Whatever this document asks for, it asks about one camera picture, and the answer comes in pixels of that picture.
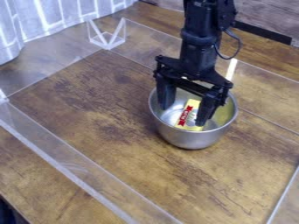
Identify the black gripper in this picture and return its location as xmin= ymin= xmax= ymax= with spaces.
xmin=154 ymin=29 xmax=234 ymax=127

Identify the yellow butter block toy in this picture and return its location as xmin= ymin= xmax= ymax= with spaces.
xmin=175 ymin=99 xmax=203 ymax=131

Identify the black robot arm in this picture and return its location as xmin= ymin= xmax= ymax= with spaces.
xmin=154 ymin=0 xmax=238 ymax=126

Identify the silver metal pot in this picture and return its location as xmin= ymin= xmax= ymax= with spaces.
xmin=149 ymin=89 xmax=239 ymax=150

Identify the black strip on table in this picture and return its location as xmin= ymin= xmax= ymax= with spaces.
xmin=234 ymin=21 xmax=293 ymax=46

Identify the white grey curtain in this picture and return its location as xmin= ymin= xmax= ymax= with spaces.
xmin=0 ymin=0 xmax=138 ymax=65

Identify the black cable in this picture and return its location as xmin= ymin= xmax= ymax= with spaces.
xmin=213 ymin=27 xmax=243 ymax=61

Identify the clear acrylic enclosure panel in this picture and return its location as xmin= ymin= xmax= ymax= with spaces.
xmin=0 ymin=17 xmax=299 ymax=224

